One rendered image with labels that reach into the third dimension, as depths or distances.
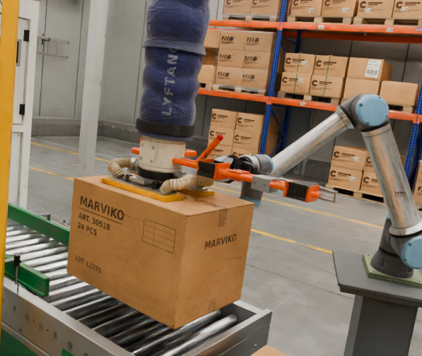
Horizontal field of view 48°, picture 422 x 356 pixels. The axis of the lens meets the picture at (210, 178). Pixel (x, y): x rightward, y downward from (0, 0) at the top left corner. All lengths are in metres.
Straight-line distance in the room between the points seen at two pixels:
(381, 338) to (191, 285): 1.04
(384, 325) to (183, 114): 1.31
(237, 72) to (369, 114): 7.90
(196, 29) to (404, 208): 1.07
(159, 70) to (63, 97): 10.96
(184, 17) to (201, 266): 0.86
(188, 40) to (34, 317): 1.19
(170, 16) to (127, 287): 0.97
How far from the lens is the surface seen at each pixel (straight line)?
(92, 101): 4.69
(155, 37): 1.74
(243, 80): 9.64
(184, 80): 1.73
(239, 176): 1.58
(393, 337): 2.37
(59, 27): 12.51
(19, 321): 2.09
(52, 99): 12.45
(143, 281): 1.71
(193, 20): 1.73
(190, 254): 1.58
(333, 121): 2.05
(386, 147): 1.95
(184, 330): 1.96
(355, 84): 8.88
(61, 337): 1.87
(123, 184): 1.78
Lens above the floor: 1.45
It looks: 10 degrees down
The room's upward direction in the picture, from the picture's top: 7 degrees clockwise
